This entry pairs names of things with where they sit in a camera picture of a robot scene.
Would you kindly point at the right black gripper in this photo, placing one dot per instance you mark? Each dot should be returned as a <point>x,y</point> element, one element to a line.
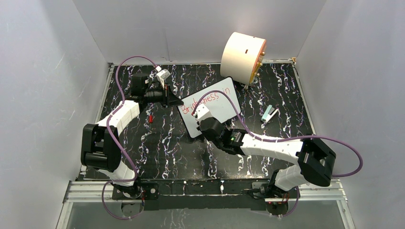
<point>197,127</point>

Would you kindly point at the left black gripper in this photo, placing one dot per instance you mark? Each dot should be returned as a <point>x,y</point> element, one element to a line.
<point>169,99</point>

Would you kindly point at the white whiteboard black frame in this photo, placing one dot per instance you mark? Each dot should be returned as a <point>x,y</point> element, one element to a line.
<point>220,98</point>

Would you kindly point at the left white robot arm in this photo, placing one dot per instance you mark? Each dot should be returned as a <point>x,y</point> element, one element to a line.
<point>101,148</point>

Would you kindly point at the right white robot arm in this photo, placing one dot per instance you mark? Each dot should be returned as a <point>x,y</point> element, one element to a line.
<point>312,160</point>

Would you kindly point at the light blue whiteboard eraser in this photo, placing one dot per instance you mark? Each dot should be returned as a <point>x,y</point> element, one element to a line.
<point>269,113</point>

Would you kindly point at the white cylindrical drum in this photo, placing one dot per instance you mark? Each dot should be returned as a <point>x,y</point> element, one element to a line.
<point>242,57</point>

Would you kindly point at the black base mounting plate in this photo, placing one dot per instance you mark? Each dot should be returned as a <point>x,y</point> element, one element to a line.
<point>149,199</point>

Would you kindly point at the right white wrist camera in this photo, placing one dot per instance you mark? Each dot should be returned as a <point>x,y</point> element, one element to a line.
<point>201,112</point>

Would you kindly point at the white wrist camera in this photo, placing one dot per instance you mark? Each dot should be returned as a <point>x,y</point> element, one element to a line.
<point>162,75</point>
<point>201,112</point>

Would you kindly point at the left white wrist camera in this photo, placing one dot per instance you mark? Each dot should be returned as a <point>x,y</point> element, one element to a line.
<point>162,75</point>

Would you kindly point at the aluminium frame rail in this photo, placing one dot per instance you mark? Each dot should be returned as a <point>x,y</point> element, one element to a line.
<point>91,191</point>

